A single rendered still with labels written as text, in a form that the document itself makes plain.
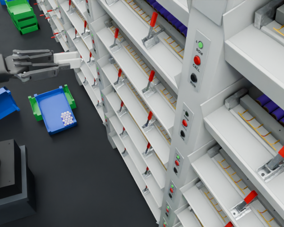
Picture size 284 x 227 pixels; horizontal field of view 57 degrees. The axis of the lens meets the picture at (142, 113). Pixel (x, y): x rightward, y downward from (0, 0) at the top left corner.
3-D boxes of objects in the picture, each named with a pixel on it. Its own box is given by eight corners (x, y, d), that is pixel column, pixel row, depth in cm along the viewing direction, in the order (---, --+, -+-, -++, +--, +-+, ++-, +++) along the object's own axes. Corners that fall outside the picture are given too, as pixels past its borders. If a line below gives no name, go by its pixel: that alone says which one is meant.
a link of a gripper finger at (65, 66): (51, 64, 73) (54, 70, 71) (69, 62, 75) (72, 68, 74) (51, 69, 74) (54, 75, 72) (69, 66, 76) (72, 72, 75)
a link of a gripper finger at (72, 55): (54, 63, 77) (53, 62, 78) (77, 61, 81) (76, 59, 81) (53, 55, 75) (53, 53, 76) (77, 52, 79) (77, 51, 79)
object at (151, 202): (161, 225, 135) (153, 221, 124) (114, 140, 171) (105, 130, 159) (193, 204, 136) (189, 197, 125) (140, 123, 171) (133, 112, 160)
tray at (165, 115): (174, 143, 79) (167, 129, 71) (100, 40, 114) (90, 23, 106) (230, 107, 79) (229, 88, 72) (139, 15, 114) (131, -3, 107)
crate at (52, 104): (77, 125, 190) (76, 121, 183) (49, 135, 184) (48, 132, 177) (62, 90, 198) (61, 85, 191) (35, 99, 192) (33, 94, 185)
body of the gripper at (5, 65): (-10, 71, 73) (26, 67, 77) (-6, 90, 68) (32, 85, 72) (-16, 47, 68) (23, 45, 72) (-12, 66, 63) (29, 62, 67)
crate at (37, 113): (37, 121, 193) (33, 114, 187) (31, 103, 204) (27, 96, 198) (76, 107, 202) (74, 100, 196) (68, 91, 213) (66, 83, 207)
